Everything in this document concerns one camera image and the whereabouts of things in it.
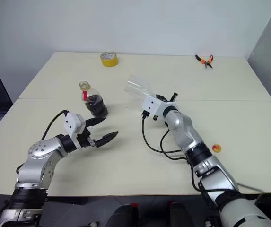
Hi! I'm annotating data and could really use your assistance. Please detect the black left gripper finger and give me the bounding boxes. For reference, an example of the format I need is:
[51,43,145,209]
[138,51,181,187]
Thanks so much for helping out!
[95,131,119,149]
[85,116,107,128]

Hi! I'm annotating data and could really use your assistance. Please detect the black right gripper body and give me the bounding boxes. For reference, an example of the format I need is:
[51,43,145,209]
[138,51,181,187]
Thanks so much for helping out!
[154,94,173,103]

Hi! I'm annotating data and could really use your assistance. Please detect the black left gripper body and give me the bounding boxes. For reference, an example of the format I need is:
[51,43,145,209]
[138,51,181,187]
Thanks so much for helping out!
[77,126,98,148]

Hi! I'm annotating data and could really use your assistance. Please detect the plastic bottle with dark liquid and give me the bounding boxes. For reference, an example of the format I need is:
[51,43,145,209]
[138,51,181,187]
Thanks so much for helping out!
[79,80,109,117]

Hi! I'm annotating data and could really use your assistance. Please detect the clear wine glass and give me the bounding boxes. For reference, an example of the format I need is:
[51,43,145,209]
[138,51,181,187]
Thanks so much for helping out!
[123,75,158,105]

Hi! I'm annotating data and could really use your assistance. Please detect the orange black pliers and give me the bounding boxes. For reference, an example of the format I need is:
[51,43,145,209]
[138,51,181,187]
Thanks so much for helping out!
[195,54,214,70]

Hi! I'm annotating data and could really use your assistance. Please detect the yellow tape roll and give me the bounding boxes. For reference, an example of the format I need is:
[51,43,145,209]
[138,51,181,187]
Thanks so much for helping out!
[99,52,120,68]

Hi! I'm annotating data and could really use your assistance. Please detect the dark rounded shape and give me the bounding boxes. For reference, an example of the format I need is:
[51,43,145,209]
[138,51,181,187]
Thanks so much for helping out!
[106,204,140,227]
[168,201,194,227]

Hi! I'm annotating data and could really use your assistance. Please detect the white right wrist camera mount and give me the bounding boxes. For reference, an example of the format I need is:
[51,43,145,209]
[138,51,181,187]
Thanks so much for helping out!
[141,95,172,119]

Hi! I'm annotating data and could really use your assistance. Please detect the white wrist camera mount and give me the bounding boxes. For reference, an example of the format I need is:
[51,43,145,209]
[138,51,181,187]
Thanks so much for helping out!
[63,112,87,149]
[141,95,172,119]

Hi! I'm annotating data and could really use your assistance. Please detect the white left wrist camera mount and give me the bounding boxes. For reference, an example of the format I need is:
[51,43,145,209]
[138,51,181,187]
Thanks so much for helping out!
[63,112,87,149]

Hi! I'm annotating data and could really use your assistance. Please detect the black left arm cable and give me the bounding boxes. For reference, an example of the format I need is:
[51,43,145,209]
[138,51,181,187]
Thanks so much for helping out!
[16,109,70,173]

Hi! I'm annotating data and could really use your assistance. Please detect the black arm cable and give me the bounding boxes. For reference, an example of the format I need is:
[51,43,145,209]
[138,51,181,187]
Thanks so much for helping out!
[16,109,70,173]
[140,110,207,195]

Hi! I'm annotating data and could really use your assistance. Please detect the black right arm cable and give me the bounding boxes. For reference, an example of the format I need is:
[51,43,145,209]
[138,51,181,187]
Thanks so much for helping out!
[140,110,207,195]

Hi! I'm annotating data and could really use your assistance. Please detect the thin grey wire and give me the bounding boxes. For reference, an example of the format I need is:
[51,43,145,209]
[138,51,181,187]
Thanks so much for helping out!
[237,183,266,195]

